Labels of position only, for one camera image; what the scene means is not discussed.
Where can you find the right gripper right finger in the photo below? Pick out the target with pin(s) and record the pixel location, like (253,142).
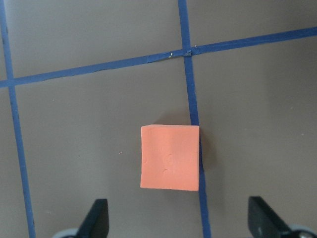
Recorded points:
(263,222)

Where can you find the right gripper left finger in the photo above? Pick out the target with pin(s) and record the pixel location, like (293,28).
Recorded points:
(96,223)

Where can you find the orange foam cube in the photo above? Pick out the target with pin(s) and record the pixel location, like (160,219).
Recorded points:
(170,157)

